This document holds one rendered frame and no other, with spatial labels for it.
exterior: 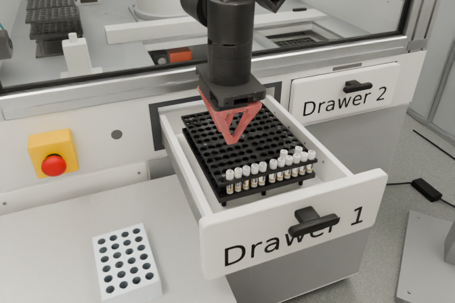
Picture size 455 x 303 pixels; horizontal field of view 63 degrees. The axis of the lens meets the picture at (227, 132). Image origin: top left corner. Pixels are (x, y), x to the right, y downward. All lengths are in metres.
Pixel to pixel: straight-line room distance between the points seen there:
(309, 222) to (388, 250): 1.29
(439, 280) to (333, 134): 0.89
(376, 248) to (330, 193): 1.24
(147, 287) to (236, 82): 0.33
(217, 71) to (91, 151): 0.39
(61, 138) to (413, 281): 1.37
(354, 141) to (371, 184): 0.48
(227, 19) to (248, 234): 0.28
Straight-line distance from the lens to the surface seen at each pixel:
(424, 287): 1.68
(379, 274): 1.70
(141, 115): 0.76
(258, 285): 1.30
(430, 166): 2.35
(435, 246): 1.83
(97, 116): 0.75
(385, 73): 0.98
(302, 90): 0.85
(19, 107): 0.74
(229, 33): 0.45
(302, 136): 0.73
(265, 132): 0.70
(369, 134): 1.09
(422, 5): 1.00
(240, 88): 0.48
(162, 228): 0.72
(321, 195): 0.54
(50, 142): 0.72
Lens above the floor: 1.28
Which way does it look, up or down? 33 degrees down
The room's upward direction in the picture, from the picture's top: straight up
